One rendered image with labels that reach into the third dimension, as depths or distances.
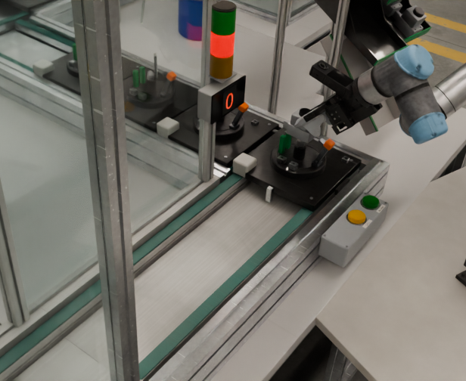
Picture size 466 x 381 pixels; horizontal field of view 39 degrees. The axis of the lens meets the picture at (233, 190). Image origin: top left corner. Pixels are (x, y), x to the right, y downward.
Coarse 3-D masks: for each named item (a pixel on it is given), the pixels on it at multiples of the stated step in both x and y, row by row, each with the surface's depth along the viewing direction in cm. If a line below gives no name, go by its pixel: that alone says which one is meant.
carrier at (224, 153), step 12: (228, 120) 178; (240, 120) 178; (252, 120) 182; (264, 120) 183; (216, 132) 173; (228, 132) 174; (240, 132) 176; (252, 132) 178; (264, 132) 178; (216, 144) 172; (228, 144) 173; (240, 144) 173; (252, 144) 173; (216, 156) 168; (228, 156) 168
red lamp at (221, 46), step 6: (210, 36) 137; (216, 36) 135; (222, 36) 135; (228, 36) 135; (234, 36) 136; (210, 42) 138; (216, 42) 136; (222, 42) 135; (228, 42) 136; (234, 42) 138; (210, 48) 138; (216, 48) 137; (222, 48) 136; (228, 48) 137; (216, 54) 137; (222, 54) 137; (228, 54) 138
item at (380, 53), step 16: (320, 0) 168; (336, 0) 165; (352, 0) 175; (368, 0) 173; (336, 16) 167; (352, 16) 172; (368, 16) 174; (384, 16) 172; (352, 32) 165; (368, 32) 171; (384, 32) 173; (368, 48) 164; (384, 48) 169; (400, 48) 168
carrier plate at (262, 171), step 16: (272, 144) 174; (320, 144) 175; (336, 160) 170; (352, 160) 170; (256, 176) 163; (272, 176) 163; (320, 176) 164; (336, 176) 164; (288, 192) 159; (304, 192) 159; (320, 192) 159
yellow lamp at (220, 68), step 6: (210, 54) 139; (210, 60) 140; (216, 60) 138; (222, 60) 138; (228, 60) 139; (210, 66) 140; (216, 66) 139; (222, 66) 139; (228, 66) 139; (210, 72) 141; (216, 72) 140; (222, 72) 140; (228, 72) 140; (216, 78) 141; (222, 78) 141
